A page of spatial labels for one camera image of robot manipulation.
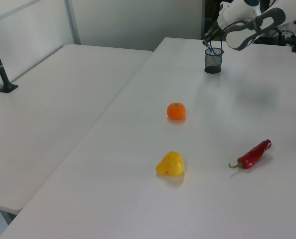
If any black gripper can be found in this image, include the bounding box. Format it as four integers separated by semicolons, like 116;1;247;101
202;21;226;47

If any black mesh pen cup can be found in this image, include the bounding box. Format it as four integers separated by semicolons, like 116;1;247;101
204;47;224;74

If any orange mandarin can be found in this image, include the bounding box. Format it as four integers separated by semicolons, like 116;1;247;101
166;102;186;121

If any red chili pepper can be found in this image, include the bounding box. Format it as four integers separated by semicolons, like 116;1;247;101
228;139;272;171

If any yellow bell pepper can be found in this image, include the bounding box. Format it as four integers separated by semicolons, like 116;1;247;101
155;151;185;176

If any white side table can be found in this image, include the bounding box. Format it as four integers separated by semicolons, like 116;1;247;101
0;44;153;215

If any grey metal partition post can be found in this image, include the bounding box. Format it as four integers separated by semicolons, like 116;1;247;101
64;0;81;46

